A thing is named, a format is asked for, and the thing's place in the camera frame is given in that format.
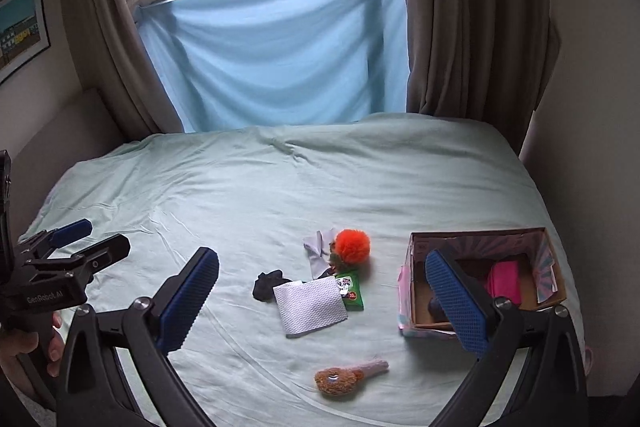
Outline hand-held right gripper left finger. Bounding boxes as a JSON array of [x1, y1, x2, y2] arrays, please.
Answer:
[[55, 247, 221, 427]]

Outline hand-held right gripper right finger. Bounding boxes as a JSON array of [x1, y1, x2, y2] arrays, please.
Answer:
[[424, 248, 591, 427]]

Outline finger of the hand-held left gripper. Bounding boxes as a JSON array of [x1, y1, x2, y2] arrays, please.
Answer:
[[19, 218, 94, 259], [24, 234, 132, 281]]

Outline person's left hand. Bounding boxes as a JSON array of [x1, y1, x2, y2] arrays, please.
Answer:
[[0, 309, 66, 389]]

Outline dark blue cloth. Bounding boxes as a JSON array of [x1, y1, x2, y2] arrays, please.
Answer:
[[428, 297, 452, 324]]

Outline pink cloth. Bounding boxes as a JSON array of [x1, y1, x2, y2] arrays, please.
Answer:
[[487, 260, 524, 301]]

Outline black sock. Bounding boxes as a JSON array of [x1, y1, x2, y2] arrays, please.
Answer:
[[251, 270, 294, 306]]

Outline cardboard box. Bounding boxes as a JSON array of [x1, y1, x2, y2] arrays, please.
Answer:
[[397, 227, 569, 341]]

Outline green tissue packet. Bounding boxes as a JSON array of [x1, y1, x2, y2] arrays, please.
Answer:
[[334, 270, 365, 312]]

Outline orange pompom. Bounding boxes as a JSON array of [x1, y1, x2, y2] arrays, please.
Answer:
[[330, 229, 372, 270]]

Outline white textured packet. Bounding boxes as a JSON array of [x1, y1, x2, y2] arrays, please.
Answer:
[[272, 276, 349, 339]]

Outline bed with pale green sheet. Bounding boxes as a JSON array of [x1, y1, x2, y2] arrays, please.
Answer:
[[10, 112, 587, 427]]

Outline pale lavender sock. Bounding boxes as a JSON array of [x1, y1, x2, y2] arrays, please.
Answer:
[[302, 228, 342, 281]]

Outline beige curtain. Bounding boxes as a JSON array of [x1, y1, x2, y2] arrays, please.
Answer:
[[57, 0, 185, 144], [389, 0, 562, 158]]

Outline light blue hanging sheet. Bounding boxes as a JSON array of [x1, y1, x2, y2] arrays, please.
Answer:
[[134, 0, 409, 134]]

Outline brown plush toy pink handle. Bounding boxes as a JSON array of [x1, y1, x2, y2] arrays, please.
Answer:
[[313, 358, 390, 403]]

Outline framed wall picture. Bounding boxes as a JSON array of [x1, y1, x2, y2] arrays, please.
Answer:
[[0, 0, 52, 86]]

